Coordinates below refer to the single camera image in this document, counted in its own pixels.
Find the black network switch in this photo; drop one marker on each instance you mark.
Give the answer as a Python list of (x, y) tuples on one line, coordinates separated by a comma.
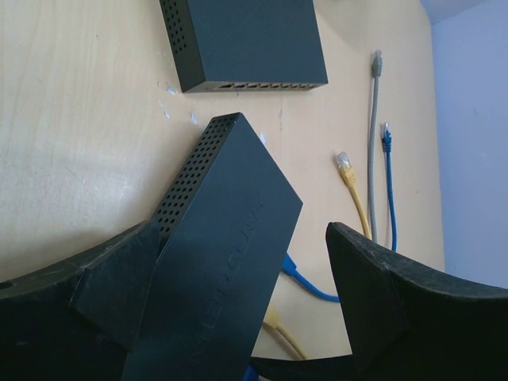
[(221, 46), (225, 225)]

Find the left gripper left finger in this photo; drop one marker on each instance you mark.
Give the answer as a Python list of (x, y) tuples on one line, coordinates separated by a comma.
[(79, 318)]

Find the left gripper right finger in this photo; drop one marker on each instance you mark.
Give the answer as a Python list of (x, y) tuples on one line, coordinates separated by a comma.
[(408, 321)]

